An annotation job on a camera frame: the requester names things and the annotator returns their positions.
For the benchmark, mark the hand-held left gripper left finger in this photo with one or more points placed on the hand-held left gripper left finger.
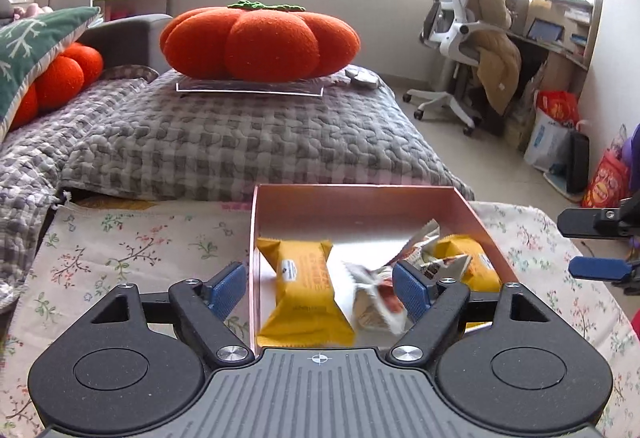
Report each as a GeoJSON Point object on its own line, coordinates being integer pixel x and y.
{"type": "Point", "coordinates": [227, 285]}

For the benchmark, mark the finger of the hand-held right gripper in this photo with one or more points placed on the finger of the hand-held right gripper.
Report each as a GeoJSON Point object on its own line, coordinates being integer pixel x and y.
{"type": "Point", "coordinates": [585, 222]}
{"type": "Point", "coordinates": [597, 268]}

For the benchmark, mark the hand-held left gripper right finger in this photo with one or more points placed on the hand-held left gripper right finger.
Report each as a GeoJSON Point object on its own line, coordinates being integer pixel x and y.
{"type": "Point", "coordinates": [410, 290]}

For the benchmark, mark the white red snack packet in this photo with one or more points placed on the white red snack packet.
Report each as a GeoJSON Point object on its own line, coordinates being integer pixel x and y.
{"type": "Point", "coordinates": [372, 303]}
{"type": "Point", "coordinates": [425, 238]}

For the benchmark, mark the pink cardboard box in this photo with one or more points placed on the pink cardboard box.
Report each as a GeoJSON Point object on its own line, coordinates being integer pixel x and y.
{"type": "Point", "coordinates": [360, 213]}

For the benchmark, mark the black rectangular case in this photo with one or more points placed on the black rectangular case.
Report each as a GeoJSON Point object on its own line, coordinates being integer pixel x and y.
{"type": "Point", "coordinates": [579, 163]}

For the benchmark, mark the orange yellow snack packet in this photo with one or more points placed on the orange yellow snack packet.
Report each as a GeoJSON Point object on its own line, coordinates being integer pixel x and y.
{"type": "Point", "coordinates": [472, 253]}

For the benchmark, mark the large yellow snack packet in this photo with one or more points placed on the large yellow snack packet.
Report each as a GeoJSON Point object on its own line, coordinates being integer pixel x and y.
{"type": "Point", "coordinates": [305, 288]}

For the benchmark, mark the white blue shopping bag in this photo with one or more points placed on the white blue shopping bag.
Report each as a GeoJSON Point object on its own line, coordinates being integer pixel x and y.
{"type": "Point", "coordinates": [547, 143]}

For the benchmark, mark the floral tablecloth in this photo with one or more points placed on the floral tablecloth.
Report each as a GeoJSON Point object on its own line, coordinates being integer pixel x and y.
{"type": "Point", "coordinates": [140, 238]}

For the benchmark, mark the red plastic bag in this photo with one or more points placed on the red plastic bag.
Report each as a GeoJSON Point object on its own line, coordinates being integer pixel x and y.
{"type": "Point", "coordinates": [557, 108]}

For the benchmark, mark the grey checkered quilted blanket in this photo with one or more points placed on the grey checkered quilted blanket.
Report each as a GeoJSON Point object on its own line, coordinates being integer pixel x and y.
{"type": "Point", "coordinates": [250, 138]}

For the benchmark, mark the wooden desk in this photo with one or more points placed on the wooden desk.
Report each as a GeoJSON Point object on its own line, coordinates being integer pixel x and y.
{"type": "Point", "coordinates": [555, 49]}

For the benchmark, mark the tablet screen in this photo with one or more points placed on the tablet screen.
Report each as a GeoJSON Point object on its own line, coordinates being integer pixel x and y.
{"type": "Point", "coordinates": [546, 31]}

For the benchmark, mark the clear plastic sheet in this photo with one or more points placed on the clear plastic sheet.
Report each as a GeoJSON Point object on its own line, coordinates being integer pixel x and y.
{"type": "Point", "coordinates": [200, 87]}

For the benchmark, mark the white office chair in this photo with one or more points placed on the white office chair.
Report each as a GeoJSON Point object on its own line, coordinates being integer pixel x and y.
{"type": "Point", "coordinates": [450, 18]}

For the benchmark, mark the large orange pumpkin cushion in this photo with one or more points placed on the large orange pumpkin cushion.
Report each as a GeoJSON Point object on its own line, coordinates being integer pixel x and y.
{"type": "Point", "coordinates": [260, 43]}

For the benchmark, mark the grey sofa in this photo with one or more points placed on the grey sofa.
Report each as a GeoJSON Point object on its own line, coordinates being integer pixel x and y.
{"type": "Point", "coordinates": [130, 43]}

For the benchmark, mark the small orange pumpkin cushion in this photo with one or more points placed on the small orange pumpkin cushion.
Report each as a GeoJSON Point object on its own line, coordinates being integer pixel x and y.
{"type": "Point", "coordinates": [60, 78]}

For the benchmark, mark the green snowflake pillow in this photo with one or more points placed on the green snowflake pillow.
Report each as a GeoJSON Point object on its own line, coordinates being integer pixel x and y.
{"type": "Point", "coordinates": [30, 43]}

